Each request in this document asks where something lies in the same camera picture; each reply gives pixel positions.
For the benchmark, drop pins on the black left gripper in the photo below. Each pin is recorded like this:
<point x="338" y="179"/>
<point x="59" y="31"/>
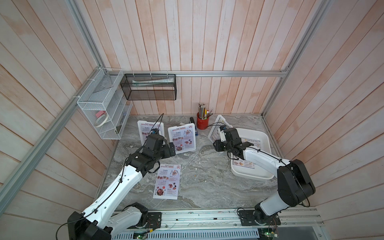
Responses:
<point x="167" y="153"/>

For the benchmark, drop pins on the black mesh wall basket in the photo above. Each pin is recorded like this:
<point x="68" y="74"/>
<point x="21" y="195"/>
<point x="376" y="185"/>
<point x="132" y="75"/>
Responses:
<point x="149" y="87"/>

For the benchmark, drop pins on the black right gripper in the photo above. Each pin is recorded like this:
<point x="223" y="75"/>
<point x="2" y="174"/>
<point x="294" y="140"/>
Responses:
<point x="217" y="146"/>

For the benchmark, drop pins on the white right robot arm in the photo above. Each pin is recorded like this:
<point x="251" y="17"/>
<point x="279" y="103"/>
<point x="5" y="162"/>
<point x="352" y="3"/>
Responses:
<point x="294" y="182"/>

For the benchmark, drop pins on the white menu holder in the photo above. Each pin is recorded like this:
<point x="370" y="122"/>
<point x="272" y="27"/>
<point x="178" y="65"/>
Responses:
<point x="214" y="133"/>
<point x="183" y="138"/>
<point x="146" y="128"/>

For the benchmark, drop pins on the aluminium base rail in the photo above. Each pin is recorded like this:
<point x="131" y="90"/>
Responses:
<point x="227" y="218"/>

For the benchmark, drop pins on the red metal bucket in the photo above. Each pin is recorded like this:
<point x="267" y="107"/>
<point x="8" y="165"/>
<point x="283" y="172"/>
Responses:
<point x="202" y="124"/>

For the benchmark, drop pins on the white wire wall shelf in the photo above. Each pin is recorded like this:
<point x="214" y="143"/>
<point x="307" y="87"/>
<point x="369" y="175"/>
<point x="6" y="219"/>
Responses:
<point x="103" y="93"/>

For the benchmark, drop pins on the red special menu sheet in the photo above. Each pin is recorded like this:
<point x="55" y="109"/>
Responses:
<point x="167" y="182"/>

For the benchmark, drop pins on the white menu holder front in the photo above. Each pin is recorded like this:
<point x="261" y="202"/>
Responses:
<point x="214" y="133"/>

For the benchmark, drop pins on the white tape roll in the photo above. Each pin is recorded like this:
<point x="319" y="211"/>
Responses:
<point x="101" y="120"/>

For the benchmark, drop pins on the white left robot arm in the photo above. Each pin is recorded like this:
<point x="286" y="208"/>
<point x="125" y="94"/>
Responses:
<point x="108" y="198"/>

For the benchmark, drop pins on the white menu holder left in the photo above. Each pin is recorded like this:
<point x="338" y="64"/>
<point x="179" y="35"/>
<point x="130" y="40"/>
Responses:
<point x="146" y="128"/>

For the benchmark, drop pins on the white menu holder middle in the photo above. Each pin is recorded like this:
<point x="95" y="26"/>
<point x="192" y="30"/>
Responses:
<point x="183" y="138"/>

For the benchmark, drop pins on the pink eraser block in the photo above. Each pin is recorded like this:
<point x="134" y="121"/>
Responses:
<point x="99" y="113"/>

